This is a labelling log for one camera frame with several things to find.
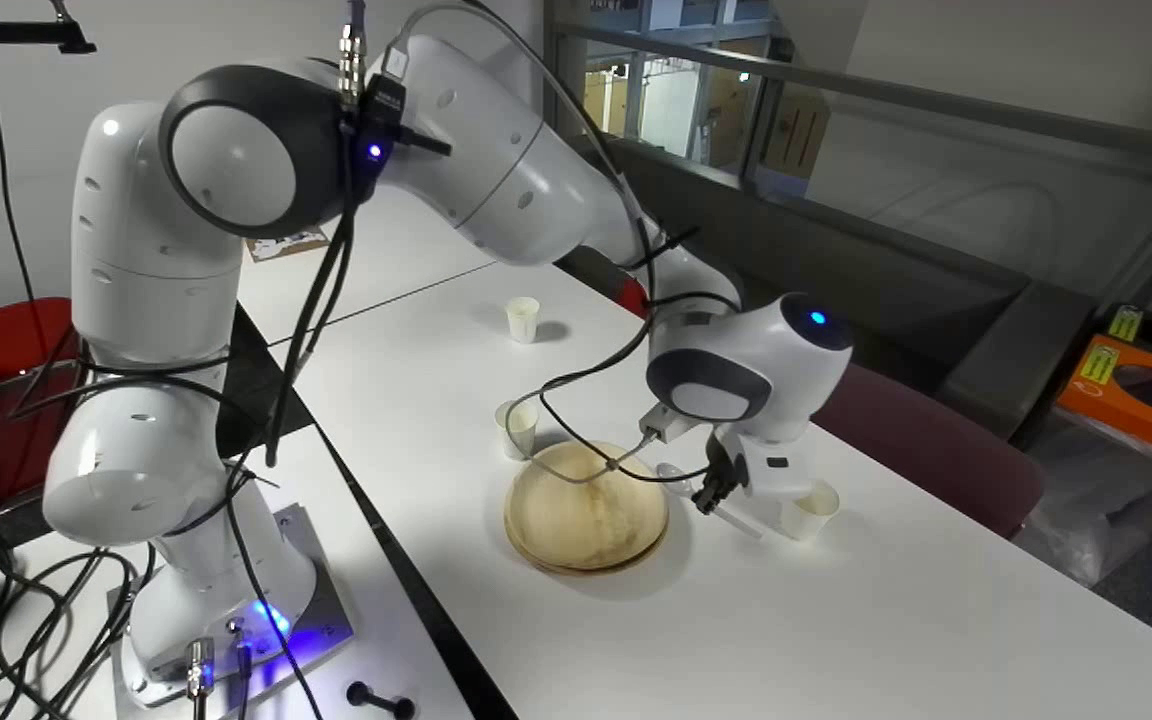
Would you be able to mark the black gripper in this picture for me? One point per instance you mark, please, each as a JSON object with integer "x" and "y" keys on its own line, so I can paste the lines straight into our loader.
{"x": 720, "y": 479}

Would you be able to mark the paper cup front left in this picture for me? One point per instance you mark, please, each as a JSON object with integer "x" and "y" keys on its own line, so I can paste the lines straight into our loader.
{"x": 811, "y": 508}

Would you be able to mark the round wooden plate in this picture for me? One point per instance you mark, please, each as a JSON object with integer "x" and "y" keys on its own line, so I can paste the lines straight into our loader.
{"x": 572, "y": 515}

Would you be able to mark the red chair behind robot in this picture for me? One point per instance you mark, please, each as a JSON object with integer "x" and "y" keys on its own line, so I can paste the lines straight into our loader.
{"x": 38, "y": 367}

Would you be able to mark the paper cup near plate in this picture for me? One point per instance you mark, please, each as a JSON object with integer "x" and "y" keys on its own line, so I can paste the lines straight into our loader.
{"x": 517, "y": 428}

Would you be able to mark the black dumbbell shaped tool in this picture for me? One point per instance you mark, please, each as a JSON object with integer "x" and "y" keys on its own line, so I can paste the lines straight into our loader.
{"x": 394, "y": 706}

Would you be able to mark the paper cup far side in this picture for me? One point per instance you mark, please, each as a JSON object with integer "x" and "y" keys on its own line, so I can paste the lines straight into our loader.
{"x": 521, "y": 318}

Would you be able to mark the dark grey sofa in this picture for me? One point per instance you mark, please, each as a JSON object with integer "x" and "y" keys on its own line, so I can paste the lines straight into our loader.
{"x": 980, "y": 339}

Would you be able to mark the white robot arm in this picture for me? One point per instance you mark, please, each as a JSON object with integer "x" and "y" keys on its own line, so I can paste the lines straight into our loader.
{"x": 166, "y": 209}

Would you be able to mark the maroon chair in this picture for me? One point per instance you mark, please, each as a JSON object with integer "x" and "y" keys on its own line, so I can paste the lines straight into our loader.
{"x": 932, "y": 447}

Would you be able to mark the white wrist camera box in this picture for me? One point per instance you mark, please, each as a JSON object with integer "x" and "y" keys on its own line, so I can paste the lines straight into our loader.
{"x": 775, "y": 469}

